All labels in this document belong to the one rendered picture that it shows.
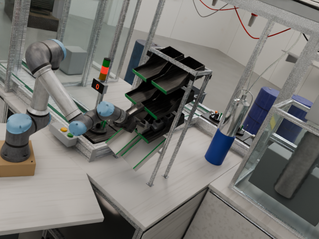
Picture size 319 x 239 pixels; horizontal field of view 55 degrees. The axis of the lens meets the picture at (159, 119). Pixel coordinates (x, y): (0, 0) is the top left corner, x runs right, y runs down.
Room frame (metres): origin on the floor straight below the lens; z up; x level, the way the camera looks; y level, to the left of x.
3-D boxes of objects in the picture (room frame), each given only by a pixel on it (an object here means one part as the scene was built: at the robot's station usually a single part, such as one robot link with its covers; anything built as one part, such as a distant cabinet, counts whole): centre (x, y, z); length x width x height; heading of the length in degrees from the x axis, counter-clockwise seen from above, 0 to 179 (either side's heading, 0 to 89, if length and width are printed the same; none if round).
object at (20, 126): (1.35, 0.68, 1.11); 0.13 x 0.12 x 0.14; 170
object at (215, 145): (2.26, -0.54, 0.99); 0.16 x 0.16 x 0.27
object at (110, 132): (1.86, 0.38, 0.96); 0.24 x 0.24 x 0.02; 60
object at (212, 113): (2.88, -0.53, 1.01); 0.24 x 0.24 x 0.13; 60
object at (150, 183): (1.79, 0.01, 1.26); 0.36 x 0.21 x 0.80; 60
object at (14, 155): (1.35, 0.68, 0.99); 0.15 x 0.15 x 0.10
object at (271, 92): (5.62, -2.07, 0.42); 1.15 x 0.71 x 0.85; 127
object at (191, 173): (2.25, 0.16, 0.84); 1.50 x 1.41 x 0.03; 60
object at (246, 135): (2.76, -0.74, 1.01); 0.24 x 0.24 x 0.13; 60
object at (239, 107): (2.26, -0.54, 1.32); 0.14 x 0.14 x 0.38
